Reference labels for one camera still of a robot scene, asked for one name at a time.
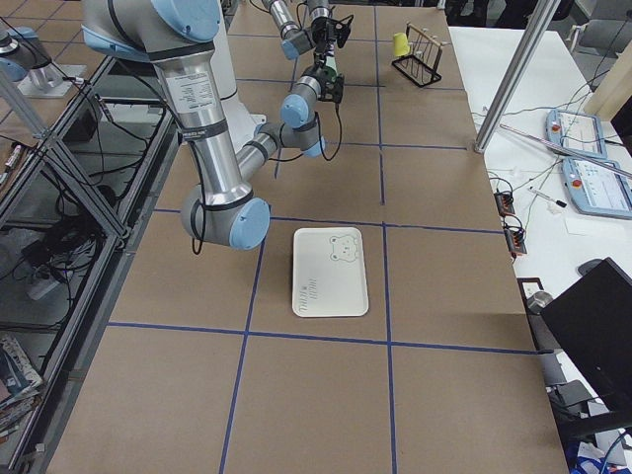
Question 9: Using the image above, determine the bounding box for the teach pendant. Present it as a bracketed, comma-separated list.
[562, 158, 631, 220]
[545, 109, 607, 159]

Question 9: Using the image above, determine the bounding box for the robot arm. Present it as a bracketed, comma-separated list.
[82, 1, 353, 250]
[261, 0, 336, 60]

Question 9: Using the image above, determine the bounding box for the light green cup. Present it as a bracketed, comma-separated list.
[323, 51, 338, 80]

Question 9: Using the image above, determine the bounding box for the lower teach pendant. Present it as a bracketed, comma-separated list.
[562, 158, 631, 220]

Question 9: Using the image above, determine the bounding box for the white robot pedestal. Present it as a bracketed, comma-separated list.
[210, 1, 267, 151]

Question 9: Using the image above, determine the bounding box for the upper teach pendant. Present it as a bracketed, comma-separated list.
[545, 109, 607, 159]

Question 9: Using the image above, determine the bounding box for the black marker pen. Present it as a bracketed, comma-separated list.
[528, 187, 568, 208]

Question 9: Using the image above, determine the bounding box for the aluminium frame post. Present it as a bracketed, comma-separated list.
[474, 0, 560, 154]

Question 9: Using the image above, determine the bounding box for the black wire cup rack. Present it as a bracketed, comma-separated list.
[391, 22, 449, 88]

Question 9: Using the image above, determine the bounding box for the stack of books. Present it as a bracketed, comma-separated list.
[1, 333, 43, 442]

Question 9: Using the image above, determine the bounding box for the black laptop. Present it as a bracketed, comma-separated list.
[541, 258, 631, 411]

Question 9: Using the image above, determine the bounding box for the computer mouse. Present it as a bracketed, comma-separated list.
[577, 259, 602, 276]

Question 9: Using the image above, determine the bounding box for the metal cup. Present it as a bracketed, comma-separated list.
[526, 290, 554, 315]

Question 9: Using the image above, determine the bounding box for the yellow cup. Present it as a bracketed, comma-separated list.
[392, 32, 410, 58]

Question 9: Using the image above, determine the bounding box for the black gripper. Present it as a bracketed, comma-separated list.
[311, 16, 337, 60]
[309, 52, 333, 102]

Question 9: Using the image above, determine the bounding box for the cream bear tray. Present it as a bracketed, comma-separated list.
[292, 227, 369, 318]

